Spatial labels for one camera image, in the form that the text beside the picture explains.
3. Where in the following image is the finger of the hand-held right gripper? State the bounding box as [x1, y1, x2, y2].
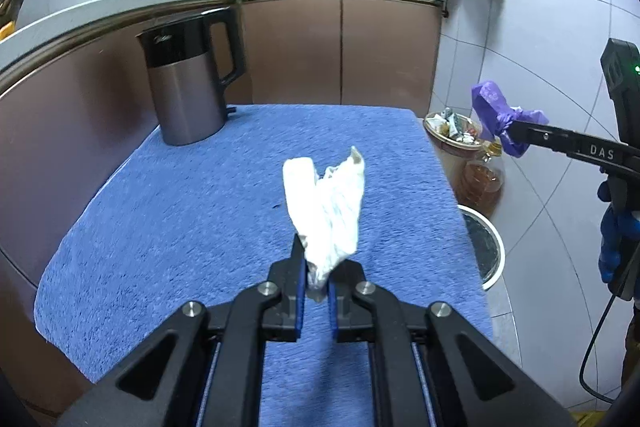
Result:
[510, 119, 640, 175]

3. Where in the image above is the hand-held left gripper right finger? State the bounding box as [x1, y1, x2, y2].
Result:
[327, 259, 577, 427]

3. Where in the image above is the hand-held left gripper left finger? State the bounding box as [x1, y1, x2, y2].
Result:
[55, 234, 309, 427]

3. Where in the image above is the clear white plastic bag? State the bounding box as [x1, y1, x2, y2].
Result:
[306, 146, 367, 304]

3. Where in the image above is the purple wrapper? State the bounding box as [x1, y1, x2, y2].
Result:
[470, 80, 550, 158]

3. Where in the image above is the person's right hand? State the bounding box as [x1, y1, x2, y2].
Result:
[597, 179, 640, 284]

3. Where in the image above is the cooking oil bottle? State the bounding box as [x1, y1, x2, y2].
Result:
[460, 139, 507, 218]

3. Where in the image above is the white basin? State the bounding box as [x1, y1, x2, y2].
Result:
[457, 204, 507, 292]

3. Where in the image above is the blue towel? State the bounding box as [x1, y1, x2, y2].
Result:
[34, 104, 495, 427]

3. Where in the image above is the grey black electric kettle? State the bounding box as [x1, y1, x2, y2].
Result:
[136, 7, 247, 146]

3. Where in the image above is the brown kitchen counter cabinet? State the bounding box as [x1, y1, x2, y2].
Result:
[0, 0, 449, 408]

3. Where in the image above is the black cable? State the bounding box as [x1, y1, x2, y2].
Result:
[579, 291, 628, 406]

